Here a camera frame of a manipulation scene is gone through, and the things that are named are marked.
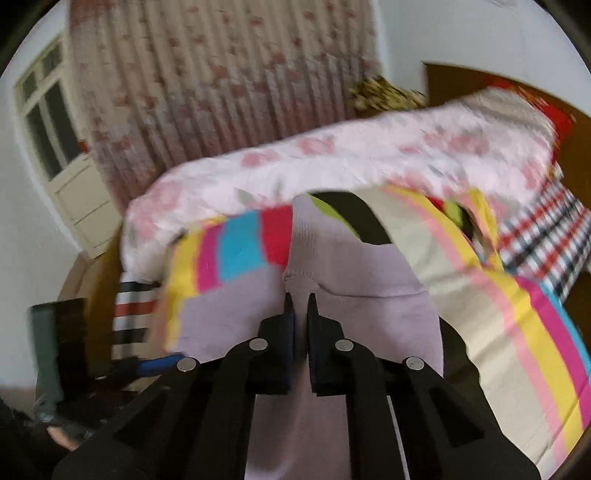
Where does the leopard pattern cloth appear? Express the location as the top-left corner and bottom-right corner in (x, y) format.
(348, 76), (428, 116)

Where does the cream panelled glass door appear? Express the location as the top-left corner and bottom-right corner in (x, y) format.
(11, 34), (117, 259)

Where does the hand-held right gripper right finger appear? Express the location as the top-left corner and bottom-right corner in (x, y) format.
(307, 293), (541, 480)

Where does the lilac sweater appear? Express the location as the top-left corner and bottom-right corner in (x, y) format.
(178, 194), (445, 480)

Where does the person's left forearm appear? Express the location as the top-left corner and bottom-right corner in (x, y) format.
(0, 397), (63, 480)

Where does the colourful striped bedsheet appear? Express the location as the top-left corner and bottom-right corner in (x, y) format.
(161, 185), (589, 472)

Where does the pink floral quilt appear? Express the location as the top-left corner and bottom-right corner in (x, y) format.
(121, 88), (560, 278)

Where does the black red white striped cloth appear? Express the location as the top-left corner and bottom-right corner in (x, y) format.
(113, 272), (163, 361)

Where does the person's left hand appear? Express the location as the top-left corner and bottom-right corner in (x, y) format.
(46, 425), (83, 452)

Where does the brown wooden headboard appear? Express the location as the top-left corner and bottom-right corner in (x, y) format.
(425, 62), (591, 195)

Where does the floral striped curtain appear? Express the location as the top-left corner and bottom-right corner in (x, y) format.
(67, 0), (385, 209)

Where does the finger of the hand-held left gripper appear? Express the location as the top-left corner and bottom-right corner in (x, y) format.
(115, 352), (185, 378)

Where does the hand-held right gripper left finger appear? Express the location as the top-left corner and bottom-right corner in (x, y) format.
(51, 292), (296, 480)

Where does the red black plaid cloth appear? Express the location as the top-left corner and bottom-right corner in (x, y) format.
(499, 161), (591, 301)

